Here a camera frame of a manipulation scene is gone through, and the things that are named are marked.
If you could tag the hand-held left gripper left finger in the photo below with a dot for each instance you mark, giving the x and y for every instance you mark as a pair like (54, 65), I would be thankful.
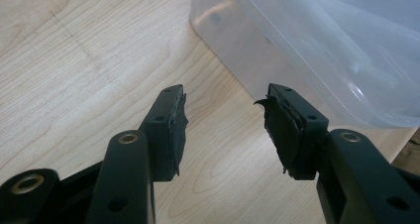
(165, 134)

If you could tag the clear plastic storage box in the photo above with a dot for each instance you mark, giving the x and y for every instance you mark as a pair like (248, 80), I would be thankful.
(313, 35)

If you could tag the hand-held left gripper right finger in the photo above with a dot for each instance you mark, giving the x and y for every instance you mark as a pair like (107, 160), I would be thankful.
(297, 134)

